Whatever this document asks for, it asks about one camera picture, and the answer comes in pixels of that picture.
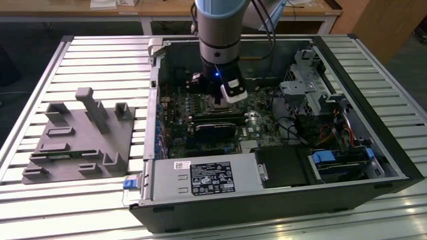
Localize metal socket cover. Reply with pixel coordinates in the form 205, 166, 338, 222
208, 101, 238, 113

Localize black CPU socket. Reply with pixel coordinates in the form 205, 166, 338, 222
204, 96, 240, 114

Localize black RAM stick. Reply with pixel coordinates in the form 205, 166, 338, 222
192, 117, 244, 125
192, 113, 244, 120

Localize black graphics card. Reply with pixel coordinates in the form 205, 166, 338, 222
194, 122, 237, 141

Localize green motherboard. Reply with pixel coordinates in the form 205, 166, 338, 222
156, 79, 284, 160

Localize grey metal drive cage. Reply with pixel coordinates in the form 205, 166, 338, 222
277, 48, 337, 117

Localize silver chipset heatsink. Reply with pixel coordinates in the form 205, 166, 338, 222
240, 140, 260, 152

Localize black drive bay box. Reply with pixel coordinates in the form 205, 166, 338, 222
249, 146, 316, 190

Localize grey power supply unit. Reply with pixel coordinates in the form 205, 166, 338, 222
150, 153, 262, 201

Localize white cardboard box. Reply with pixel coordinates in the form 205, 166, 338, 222
89, 0, 118, 11

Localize blue disk carrier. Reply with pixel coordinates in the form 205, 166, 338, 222
308, 149, 336, 165

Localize grey parts rack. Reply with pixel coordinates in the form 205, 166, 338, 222
20, 87, 137, 185

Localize blue plastic latch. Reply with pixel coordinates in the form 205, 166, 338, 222
121, 175, 140, 190

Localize wooden desk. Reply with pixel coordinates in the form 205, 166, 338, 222
0, 0, 344, 36

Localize wooden cabinet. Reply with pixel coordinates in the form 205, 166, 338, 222
330, 0, 427, 65

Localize green RAM stick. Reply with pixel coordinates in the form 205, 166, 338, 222
42, 152, 82, 160

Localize black open PC case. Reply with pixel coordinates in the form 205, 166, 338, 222
128, 33, 424, 235

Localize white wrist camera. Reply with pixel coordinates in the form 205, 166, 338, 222
218, 78, 249, 104

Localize black PC cable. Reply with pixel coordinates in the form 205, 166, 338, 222
274, 116, 312, 146

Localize orange and yellow wires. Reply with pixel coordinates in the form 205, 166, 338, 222
317, 124, 355, 148

